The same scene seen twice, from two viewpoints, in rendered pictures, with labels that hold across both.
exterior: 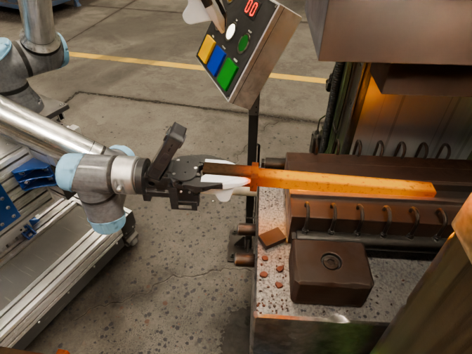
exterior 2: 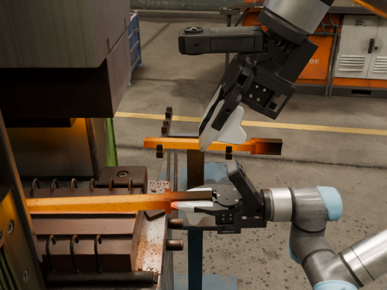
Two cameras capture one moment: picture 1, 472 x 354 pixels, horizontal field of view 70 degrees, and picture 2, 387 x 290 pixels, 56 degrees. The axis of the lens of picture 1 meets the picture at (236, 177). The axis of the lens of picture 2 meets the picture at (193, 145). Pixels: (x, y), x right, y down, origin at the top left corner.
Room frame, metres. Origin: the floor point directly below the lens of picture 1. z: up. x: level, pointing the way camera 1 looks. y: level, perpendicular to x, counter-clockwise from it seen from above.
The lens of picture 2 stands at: (1.11, -0.03, 1.51)
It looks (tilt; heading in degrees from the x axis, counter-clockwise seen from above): 29 degrees down; 176
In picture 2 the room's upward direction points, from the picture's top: straight up
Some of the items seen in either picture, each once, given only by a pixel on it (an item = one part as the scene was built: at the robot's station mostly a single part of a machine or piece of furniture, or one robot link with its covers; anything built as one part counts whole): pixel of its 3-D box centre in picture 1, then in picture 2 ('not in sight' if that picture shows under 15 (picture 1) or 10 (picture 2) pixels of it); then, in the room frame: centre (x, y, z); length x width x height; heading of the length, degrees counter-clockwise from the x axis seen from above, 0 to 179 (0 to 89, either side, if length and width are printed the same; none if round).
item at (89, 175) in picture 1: (90, 174); (312, 205); (0.49, 0.28, 1.00); 0.11 x 0.08 x 0.09; 86
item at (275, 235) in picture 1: (272, 238); (155, 212); (0.40, -0.07, 0.92); 0.04 x 0.03 x 0.01; 118
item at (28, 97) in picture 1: (14, 97); not in sight; (1.04, 0.76, 0.87); 0.15 x 0.15 x 0.10
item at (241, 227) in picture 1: (246, 229); (174, 244); (0.46, -0.02, 0.87); 0.04 x 0.03 x 0.03; 86
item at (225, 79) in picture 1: (228, 74); not in sight; (0.92, 0.02, 1.01); 0.07 x 0.05 x 0.07; 21
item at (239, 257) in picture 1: (244, 260); (175, 223); (0.38, -0.02, 0.87); 0.04 x 0.03 x 0.03; 86
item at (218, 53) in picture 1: (217, 61); not in sight; (1.01, 0.06, 1.01); 0.07 x 0.05 x 0.07; 21
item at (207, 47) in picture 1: (207, 49); not in sight; (1.10, 0.09, 1.01); 0.07 x 0.05 x 0.07; 21
